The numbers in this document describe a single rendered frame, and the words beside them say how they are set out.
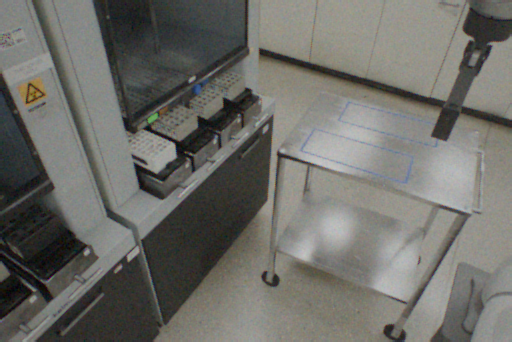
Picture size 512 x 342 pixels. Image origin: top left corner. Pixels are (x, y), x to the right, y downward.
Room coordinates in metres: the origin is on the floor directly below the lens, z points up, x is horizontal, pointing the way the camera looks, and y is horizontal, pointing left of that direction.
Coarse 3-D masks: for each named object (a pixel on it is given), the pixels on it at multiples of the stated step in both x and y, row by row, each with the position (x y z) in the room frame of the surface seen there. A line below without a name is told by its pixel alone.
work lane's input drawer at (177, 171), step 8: (176, 160) 0.93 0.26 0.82; (184, 160) 0.93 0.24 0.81; (136, 168) 0.90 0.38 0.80; (144, 168) 0.88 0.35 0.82; (168, 168) 0.89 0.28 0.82; (176, 168) 0.90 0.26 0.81; (184, 168) 0.92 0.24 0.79; (144, 176) 0.87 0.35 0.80; (152, 176) 0.86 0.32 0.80; (160, 176) 0.85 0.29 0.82; (168, 176) 0.86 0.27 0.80; (176, 176) 0.88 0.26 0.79; (184, 176) 0.92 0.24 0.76; (152, 184) 0.85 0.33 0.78; (160, 184) 0.84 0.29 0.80; (168, 184) 0.85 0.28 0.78; (176, 184) 0.88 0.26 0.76; (184, 184) 0.88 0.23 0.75; (192, 184) 0.89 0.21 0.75; (160, 192) 0.84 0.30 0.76; (168, 192) 0.85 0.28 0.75; (184, 192) 0.85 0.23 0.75
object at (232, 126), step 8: (232, 112) 1.21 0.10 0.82; (224, 120) 1.16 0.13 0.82; (232, 120) 1.17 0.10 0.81; (240, 120) 1.21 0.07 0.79; (208, 128) 1.12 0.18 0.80; (216, 128) 1.12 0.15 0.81; (224, 128) 1.13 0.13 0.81; (232, 128) 1.16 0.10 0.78; (240, 128) 1.21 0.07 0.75; (224, 136) 1.11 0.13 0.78; (232, 136) 1.15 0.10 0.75; (224, 144) 1.11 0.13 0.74
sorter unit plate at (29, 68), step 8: (40, 56) 0.73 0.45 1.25; (48, 56) 0.74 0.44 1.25; (24, 64) 0.69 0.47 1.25; (32, 64) 0.71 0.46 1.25; (40, 64) 0.72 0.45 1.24; (48, 64) 0.73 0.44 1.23; (8, 72) 0.66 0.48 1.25; (16, 72) 0.68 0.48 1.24; (24, 72) 0.69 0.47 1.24; (32, 72) 0.70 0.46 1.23; (8, 80) 0.66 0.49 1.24; (16, 80) 0.67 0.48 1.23
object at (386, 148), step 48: (336, 96) 1.35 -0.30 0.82; (288, 144) 1.03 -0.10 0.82; (336, 144) 1.04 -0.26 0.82; (384, 144) 1.05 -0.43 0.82; (432, 144) 1.06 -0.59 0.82; (432, 192) 0.83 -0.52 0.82; (480, 192) 0.87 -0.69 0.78; (288, 240) 1.05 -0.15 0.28; (336, 240) 1.06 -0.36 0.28; (384, 240) 1.07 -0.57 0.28; (384, 288) 0.83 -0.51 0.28
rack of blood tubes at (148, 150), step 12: (144, 132) 1.00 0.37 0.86; (132, 144) 0.95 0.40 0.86; (144, 144) 0.95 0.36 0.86; (156, 144) 0.94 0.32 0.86; (168, 144) 0.96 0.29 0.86; (132, 156) 0.95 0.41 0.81; (144, 156) 0.88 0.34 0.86; (156, 156) 0.89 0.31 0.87; (168, 156) 0.92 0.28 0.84; (156, 168) 0.87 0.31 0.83
